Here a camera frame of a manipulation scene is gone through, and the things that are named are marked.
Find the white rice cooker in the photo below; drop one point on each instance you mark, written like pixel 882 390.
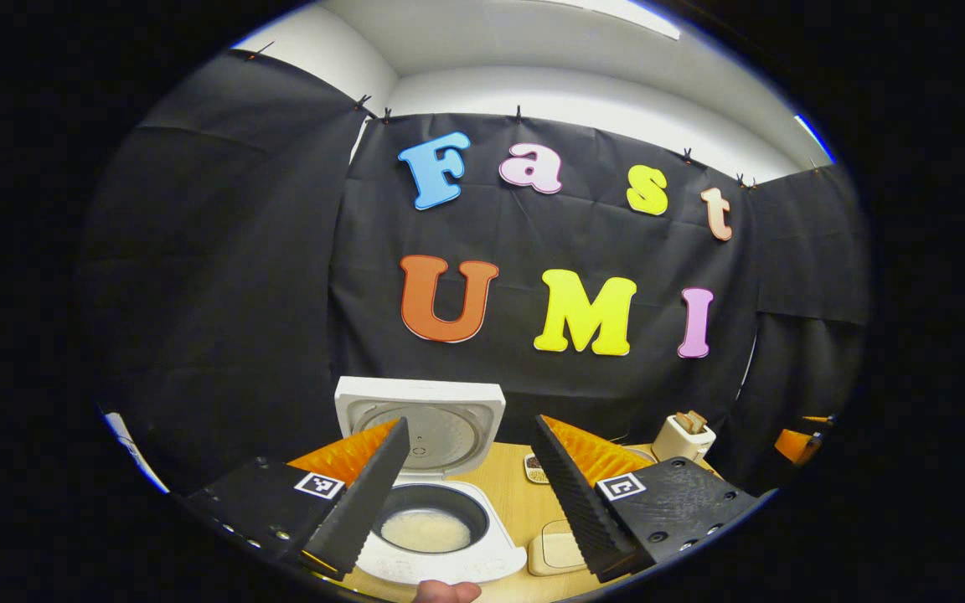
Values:
pixel 449 402

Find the black backdrop cloth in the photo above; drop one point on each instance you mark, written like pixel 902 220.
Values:
pixel 223 276

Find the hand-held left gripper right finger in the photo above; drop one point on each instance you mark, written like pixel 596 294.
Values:
pixel 570 494

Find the beige rice tray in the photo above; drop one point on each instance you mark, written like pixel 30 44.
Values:
pixel 537 557

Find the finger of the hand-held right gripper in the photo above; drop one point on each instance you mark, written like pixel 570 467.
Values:
pixel 817 420
pixel 797 446

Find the white side desk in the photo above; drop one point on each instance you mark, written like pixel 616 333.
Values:
pixel 135 456

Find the white divided seasoning dish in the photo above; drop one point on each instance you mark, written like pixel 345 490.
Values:
pixel 535 469

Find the toast slice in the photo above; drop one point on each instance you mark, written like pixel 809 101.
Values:
pixel 682 423
pixel 698 419

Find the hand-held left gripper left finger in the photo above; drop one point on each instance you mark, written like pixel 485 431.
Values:
pixel 369 498

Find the white toaster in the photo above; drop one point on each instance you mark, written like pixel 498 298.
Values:
pixel 679 444

